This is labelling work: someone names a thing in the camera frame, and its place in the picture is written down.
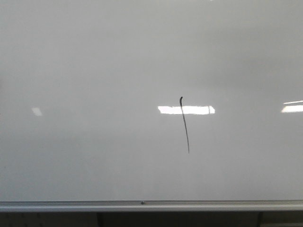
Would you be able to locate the white whiteboard with aluminium frame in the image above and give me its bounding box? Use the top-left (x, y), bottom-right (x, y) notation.
top-left (0, 0), bottom-right (303, 212)

